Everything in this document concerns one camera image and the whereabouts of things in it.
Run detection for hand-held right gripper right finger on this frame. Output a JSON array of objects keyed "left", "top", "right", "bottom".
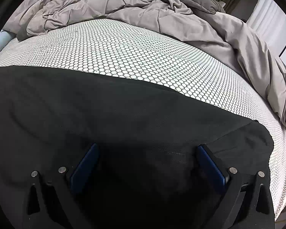
[{"left": 197, "top": 144, "right": 276, "bottom": 229}]

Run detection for white curtain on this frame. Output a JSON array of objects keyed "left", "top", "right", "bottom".
[{"left": 247, "top": 0, "right": 286, "bottom": 55}]

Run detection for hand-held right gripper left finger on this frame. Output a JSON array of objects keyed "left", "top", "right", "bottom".
[{"left": 26, "top": 143, "right": 100, "bottom": 229}]

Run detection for black pants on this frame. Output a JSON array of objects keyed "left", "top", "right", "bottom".
[{"left": 0, "top": 65, "right": 276, "bottom": 229}]

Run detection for grey two-tone duvet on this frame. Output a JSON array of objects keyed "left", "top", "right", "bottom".
[{"left": 15, "top": 0, "right": 286, "bottom": 136}]

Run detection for light blue pillow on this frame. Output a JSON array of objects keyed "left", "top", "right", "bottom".
[{"left": 0, "top": 30, "right": 16, "bottom": 60}]

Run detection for honeycomb patterned bed sheet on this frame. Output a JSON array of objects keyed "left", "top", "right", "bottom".
[{"left": 0, "top": 18, "right": 286, "bottom": 222}]

